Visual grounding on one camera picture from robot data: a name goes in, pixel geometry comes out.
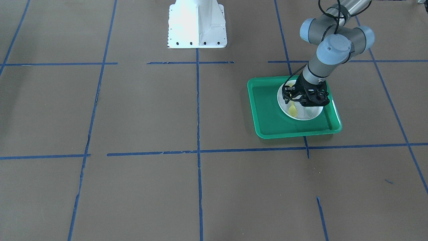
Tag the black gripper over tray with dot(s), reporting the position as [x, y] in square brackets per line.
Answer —
[303, 84]

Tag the yellow plastic spoon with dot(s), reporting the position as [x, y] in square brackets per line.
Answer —
[293, 112]

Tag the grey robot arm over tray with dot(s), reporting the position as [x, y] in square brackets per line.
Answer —
[362, 37]

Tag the white round plate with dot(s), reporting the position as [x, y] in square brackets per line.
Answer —
[304, 113]

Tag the green plastic tray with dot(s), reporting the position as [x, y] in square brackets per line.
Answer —
[271, 122]

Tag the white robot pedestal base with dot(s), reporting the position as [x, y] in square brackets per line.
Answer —
[196, 24]

